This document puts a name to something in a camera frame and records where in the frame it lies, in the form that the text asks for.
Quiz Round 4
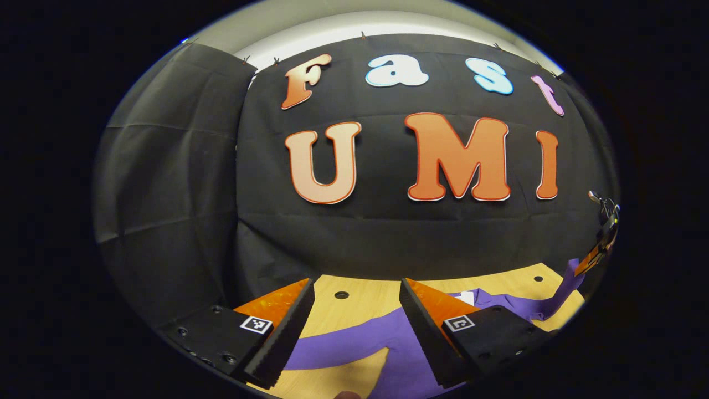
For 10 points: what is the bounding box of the plain black backdrop cloth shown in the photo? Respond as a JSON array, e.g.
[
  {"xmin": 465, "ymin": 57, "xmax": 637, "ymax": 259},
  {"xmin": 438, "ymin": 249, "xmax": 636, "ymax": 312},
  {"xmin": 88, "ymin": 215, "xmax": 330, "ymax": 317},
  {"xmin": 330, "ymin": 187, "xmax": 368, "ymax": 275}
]
[{"xmin": 93, "ymin": 43, "xmax": 258, "ymax": 328}]

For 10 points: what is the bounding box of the purple shirt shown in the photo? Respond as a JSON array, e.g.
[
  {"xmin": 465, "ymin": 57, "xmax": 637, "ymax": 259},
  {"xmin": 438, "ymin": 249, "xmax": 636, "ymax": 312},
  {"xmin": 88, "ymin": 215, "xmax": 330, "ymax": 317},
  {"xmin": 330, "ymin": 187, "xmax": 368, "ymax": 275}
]
[{"xmin": 282, "ymin": 258, "xmax": 587, "ymax": 399}]

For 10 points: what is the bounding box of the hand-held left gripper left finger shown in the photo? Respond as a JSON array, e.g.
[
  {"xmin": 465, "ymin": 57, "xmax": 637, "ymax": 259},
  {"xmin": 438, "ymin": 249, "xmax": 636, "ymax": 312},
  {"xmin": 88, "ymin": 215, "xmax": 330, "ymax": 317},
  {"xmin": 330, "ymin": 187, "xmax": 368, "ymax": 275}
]
[{"xmin": 161, "ymin": 277, "xmax": 316, "ymax": 390}]

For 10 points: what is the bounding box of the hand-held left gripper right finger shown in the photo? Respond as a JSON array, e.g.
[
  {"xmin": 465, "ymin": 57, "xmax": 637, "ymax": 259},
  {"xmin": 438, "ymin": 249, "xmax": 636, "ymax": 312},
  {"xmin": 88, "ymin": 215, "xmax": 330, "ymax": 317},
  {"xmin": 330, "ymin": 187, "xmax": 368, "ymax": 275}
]
[{"xmin": 399, "ymin": 277, "xmax": 557, "ymax": 388}]

